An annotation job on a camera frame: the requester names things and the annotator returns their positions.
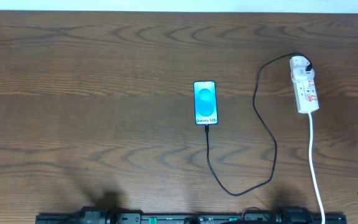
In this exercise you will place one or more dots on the black usb charger plug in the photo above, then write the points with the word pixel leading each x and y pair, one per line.
pixel 309 66

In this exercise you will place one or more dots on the white power strip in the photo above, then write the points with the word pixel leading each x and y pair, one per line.
pixel 304 85

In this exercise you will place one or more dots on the blue screen smartphone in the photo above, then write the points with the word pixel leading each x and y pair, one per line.
pixel 206 111

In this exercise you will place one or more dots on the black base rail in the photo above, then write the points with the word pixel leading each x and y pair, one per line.
pixel 92 215

